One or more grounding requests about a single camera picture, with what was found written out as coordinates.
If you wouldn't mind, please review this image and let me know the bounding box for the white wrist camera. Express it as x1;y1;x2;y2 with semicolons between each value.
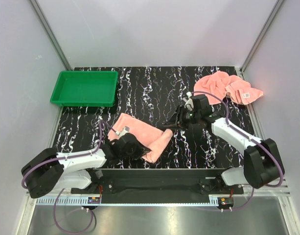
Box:
115;126;130;137
183;92;194;111

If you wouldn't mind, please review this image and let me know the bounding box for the front aluminium rail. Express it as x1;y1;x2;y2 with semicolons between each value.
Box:
35;183;290;208

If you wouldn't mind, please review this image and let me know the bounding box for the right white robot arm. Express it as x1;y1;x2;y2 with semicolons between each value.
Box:
163;92;285;194

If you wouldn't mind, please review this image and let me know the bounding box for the pink towel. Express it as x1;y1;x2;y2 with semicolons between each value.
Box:
113;113;173;163
194;71;264;105

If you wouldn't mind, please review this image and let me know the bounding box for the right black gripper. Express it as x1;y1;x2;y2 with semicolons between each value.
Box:
164;105;201;132

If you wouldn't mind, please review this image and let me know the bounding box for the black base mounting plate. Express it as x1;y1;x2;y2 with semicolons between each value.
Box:
71;168;244;195

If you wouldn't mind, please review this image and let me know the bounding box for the aluminium frame post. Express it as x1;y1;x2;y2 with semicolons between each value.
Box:
239;0;286;75
28;0;73;71

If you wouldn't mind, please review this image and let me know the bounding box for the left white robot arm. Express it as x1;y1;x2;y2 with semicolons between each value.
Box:
21;133;151;199

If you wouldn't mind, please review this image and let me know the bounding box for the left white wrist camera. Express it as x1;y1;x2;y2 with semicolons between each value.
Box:
115;126;130;137

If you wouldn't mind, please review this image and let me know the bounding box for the green plastic tray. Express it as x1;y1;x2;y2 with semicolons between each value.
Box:
50;71;118;107

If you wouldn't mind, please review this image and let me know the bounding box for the left aluminium frame post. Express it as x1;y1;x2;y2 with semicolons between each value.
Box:
28;0;73;71

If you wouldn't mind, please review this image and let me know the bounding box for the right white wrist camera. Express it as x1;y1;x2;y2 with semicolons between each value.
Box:
183;92;194;111

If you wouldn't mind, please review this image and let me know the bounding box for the right aluminium frame post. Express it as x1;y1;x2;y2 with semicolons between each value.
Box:
239;0;286;75

